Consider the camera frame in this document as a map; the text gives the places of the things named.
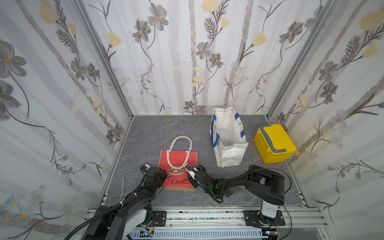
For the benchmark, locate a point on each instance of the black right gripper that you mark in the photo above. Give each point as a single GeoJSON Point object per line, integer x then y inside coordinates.
{"type": "Point", "coordinates": [197, 175]}

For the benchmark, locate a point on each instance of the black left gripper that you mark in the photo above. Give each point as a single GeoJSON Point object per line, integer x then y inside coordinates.
{"type": "Point", "coordinates": [164, 175]}

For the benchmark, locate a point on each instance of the red Christmas jute bag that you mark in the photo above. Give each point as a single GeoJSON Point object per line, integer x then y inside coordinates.
{"type": "Point", "coordinates": [174, 162]}

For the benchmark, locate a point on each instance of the white Doraemon canvas bag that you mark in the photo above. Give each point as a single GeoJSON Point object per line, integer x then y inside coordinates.
{"type": "Point", "coordinates": [228, 137]}

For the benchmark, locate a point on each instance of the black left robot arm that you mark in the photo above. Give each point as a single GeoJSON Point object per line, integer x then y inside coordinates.
{"type": "Point", "coordinates": [117, 221]}

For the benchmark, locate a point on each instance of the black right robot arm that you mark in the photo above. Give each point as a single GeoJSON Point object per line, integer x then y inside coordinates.
{"type": "Point", "coordinates": [265, 184]}

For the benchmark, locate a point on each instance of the small metal scissors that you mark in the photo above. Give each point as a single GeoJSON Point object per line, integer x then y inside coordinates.
{"type": "Point", "coordinates": [122, 194]}

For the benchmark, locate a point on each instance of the yellow cooler box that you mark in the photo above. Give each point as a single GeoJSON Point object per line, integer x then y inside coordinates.
{"type": "Point", "coordinates": [274, 144]}

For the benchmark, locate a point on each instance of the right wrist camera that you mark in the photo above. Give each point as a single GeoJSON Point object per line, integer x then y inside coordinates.
{"type": "Point", "coordinates": [192, 171]}

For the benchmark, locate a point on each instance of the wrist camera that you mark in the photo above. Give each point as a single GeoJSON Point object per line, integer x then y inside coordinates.
{"type": "Point", "coordinates": [192, 171]}
{"type": "Point", "coordinates": [144, 169]}

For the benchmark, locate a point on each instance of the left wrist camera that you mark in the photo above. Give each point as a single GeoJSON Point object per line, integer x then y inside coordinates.
{"type": "Point", "coordinates": [144, 169]}

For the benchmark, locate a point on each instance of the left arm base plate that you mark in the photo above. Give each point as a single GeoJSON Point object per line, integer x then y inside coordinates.
{"type": "Point", "coordinates": [155, 219]}

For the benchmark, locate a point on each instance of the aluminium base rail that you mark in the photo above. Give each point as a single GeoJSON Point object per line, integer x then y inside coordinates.
{"type": "Point", "coordinates": [228, 223]}

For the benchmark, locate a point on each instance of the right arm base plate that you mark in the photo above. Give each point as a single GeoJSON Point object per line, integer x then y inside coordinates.
{"type": "Point", "coordinates": [255, 219]}

